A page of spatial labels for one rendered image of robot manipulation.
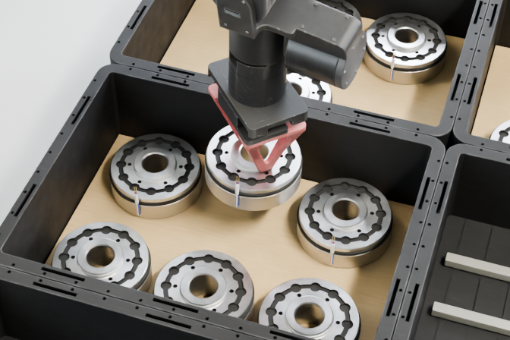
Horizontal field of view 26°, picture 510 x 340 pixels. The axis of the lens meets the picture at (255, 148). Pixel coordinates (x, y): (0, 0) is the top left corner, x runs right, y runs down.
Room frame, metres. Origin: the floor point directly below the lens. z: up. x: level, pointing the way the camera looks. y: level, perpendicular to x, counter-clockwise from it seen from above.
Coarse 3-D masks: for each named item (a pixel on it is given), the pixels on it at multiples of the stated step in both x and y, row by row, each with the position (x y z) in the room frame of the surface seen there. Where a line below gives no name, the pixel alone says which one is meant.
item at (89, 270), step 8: (96, 240) 0.72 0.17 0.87; (104, 240) 0.72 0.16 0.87; (80, 248) 0.71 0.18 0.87; (88, 248) 0.71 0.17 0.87; (96, 248) 0.72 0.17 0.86; (104, 248) 0.72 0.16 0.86; (112, 248) 0.71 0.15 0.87; (120, 248) 0.71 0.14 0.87; (80, 256) 0.70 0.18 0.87; (120, 256) 0.70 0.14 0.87; (80, 264) 0.69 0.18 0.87; (88, 264) 0.69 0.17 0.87; (112, 264) 0.69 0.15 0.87; (120, 264) 0.69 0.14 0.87; (88, 272) 0.68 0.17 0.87; (96, 272) 0.68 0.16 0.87; (104, 272) 0.68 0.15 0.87; (112, 272) 0.68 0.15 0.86
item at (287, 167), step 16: (224, 128) 0.83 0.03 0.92; (224, 144) 0.81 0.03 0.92; (208, 160) 0.78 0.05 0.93; (224, 160) 0.79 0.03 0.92; (288, 160) 0.79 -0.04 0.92; (224, 176) 0.76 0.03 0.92; (240, 176) 0.76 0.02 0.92; (256, 176) 0.76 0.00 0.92; (272, 176) 0.77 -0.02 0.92; (288, 176) 0.76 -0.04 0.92; (256, 192) 0.74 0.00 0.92
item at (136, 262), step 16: (96, 224) 0.75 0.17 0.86; (112, 224) 0.75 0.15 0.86; (64, 240) 0.73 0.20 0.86; (80, 240) 0.73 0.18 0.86; (112, 240) 0.73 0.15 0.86; (128, 240) 0.73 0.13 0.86; (64, 256) 0.71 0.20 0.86; (128, 256) 0.71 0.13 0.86; (144, 256) 0.71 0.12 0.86; (80, 272) 0.69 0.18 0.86; (128, 272) 0.69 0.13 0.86; (144, 272) 0.69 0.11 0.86
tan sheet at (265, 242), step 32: (96, 192) 0.82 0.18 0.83; (128, 224) 0.78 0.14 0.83; (160, 224) 0.78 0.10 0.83; (192, 224) 0.78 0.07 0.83; (224, 224) 0.78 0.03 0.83; (256, 224) 0.78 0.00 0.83; (288, 224) 0.78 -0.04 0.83; (160, 256) 0.73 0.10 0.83; (256, 256) 0.73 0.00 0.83; (288, 256) 0.73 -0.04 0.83; (384, 256) 0.73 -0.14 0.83; (256, 288) 0.69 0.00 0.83; (352, 288) 0.69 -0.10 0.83; (384, 288) 0.69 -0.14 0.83; (256, 320) 0.65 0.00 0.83
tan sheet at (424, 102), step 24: (192, 24) 1.11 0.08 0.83; (216, 24) 1.11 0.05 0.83; (168, 48) 1.07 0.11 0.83; (192, 48) 1.07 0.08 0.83; (216, 48) 1.07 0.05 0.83; (456, 48) 1.07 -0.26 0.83; (360, 72) 1.02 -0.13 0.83; (336, 96) 0.98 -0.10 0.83; (360, 96) 0.98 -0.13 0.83; (384, 96) 0.98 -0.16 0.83; (408, 96) 0.98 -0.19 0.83; (432, 96) 0.98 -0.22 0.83; (408, 120) 0.94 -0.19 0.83; (432, 120) 0.94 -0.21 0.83
